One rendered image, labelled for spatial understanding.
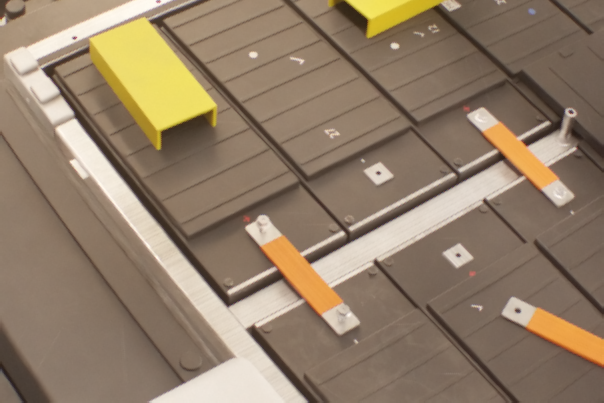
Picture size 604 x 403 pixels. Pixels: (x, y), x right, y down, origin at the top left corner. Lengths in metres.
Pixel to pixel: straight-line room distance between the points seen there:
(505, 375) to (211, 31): 0.53
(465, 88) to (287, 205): 0.26
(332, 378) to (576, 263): 0.28
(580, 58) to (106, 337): 0.69
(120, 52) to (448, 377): 0.50
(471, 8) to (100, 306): 0.65
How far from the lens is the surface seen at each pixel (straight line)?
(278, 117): 1.38
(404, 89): 1.43
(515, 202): 1.35
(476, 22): 1.53
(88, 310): 1.10
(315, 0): 1.52
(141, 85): 1.36
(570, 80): 1.48
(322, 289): 1.24
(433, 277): 1.27
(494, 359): 1.22
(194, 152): 1.34
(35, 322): 1.09
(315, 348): 1.21
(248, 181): 1.32
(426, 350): 1.21
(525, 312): 1.25
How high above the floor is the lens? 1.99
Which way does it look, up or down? 48 degrees down
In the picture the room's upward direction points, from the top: 7 degrees clockwise
